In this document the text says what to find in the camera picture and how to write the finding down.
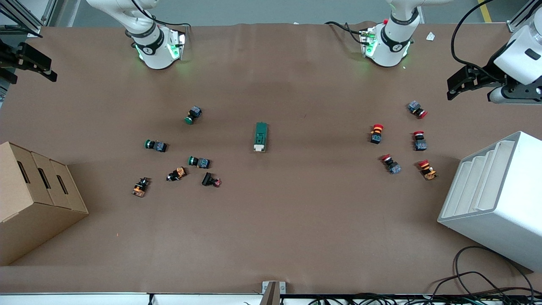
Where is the green load switch white handle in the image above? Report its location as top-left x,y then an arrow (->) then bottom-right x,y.
253,122 -> 268,153

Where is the white stepped sorting rack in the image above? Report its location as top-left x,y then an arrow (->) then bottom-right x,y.
437,131 -> 542,272

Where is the cardboard box with slots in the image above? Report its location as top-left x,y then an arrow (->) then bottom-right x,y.
0,141 -> 89,266

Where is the brown table mat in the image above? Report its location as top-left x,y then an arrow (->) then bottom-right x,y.
0,21 -> 542,295

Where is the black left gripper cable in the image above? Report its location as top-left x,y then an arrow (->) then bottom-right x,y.
450,0 -> 509,83

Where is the aluminium frame profile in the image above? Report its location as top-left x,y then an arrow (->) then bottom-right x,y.
506,0 -> 542,33
0,0 -> 58,37

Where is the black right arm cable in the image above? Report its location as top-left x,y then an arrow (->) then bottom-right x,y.
129,0 -> 192,29

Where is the black cable with metal connector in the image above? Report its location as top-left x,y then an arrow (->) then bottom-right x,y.
324,20 -> 369,45

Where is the black looped cable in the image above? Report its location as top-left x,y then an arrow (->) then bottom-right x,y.
453,246 -> 535,297
430,271 -> 542,305

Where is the white table edge rail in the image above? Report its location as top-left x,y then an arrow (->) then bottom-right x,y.
0,292 -> 263,305

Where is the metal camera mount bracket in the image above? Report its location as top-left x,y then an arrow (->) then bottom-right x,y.
259,280 -> 286,305

